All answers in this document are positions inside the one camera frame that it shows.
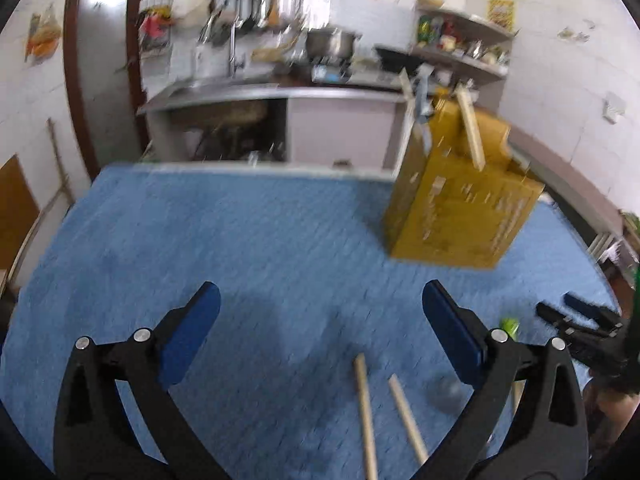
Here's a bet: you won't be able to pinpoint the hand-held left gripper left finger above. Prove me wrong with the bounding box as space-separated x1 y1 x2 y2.
52 281 223 480

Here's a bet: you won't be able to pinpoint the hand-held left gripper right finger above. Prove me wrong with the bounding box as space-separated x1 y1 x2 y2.
421 280 590 480

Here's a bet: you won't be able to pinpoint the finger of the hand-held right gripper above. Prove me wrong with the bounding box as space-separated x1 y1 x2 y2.
536 302 624 342
563 293 622 324

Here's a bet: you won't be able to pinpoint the grey plastic spoon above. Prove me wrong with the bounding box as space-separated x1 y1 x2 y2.
427 377 464 414

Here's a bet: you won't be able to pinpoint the wooden chopstick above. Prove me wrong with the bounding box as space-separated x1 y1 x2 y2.
454 85 487 172
354 354 379 480
398 70 417 111
389 374 430 467

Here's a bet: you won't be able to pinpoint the yellow plastic utensil holder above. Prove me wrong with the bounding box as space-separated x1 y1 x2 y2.
382 97 546 269

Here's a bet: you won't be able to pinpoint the light blue plastic spoon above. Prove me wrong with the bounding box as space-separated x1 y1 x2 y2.
414 64 434 128

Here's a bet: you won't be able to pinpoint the person's right hand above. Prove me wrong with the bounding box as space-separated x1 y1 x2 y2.
585 382 640 443

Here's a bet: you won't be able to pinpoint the blue knitted blanket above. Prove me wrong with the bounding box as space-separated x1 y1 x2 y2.
0 162 623 480

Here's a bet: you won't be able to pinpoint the wooden board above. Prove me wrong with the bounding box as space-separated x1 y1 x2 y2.
0 155 44 272

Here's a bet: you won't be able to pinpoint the wooden stick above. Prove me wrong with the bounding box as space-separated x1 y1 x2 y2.
47 118 77 207

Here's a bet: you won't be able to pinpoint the kitchen counter with cabinets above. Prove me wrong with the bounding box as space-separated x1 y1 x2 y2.
137 82 626 261

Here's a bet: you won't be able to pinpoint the white corner shelf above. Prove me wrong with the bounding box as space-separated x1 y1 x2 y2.
411 6 516 92

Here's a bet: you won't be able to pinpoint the steel kitchen faucet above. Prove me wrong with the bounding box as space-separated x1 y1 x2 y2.
226 22 247 79

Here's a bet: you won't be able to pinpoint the black wok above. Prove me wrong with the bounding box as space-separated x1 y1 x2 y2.
374 46 427 73

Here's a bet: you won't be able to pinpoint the brown framed glass door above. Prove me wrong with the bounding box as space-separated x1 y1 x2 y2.
64 0 152 181

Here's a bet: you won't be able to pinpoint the red and yellow cloth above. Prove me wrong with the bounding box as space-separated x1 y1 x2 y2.
139 6 172 42

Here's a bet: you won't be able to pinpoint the steel cooking pot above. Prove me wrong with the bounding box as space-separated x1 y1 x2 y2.
304 29 362 62

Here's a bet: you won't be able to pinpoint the hanging orange plastic bag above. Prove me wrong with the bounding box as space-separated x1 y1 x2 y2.
25 4 64 64

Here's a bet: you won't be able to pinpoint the white wall socket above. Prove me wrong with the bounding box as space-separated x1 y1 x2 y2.
602 92 627 122

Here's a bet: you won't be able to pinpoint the wall decal stickers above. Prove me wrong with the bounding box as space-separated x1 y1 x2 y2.
556 20 597 44

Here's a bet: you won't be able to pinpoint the yellow wall poster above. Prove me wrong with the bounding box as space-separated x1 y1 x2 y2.
487 0 516 31

